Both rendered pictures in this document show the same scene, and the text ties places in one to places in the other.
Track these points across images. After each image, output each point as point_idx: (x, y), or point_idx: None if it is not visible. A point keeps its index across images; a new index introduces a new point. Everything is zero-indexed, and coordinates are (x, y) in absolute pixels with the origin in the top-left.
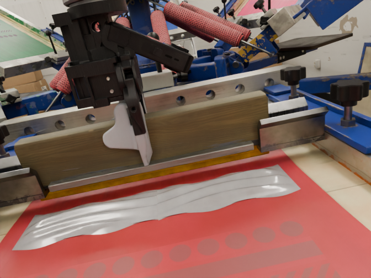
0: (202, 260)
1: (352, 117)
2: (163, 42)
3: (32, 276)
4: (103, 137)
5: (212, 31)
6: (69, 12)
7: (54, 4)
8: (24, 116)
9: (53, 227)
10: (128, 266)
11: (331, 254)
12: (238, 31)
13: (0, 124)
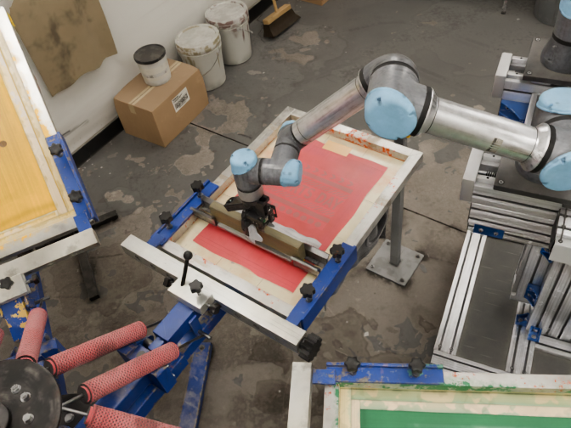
0: (279, 203)
1: (198, 194)
2: (231, 203)
3: (318, 228)
4: (274, 224)
5: (43, 326)
6: (263, 194)
7: None
8: (281, 335)
9: (306, 241)
10: (295, 213)
11: None
12: (33, 310)
13: (300, 330)
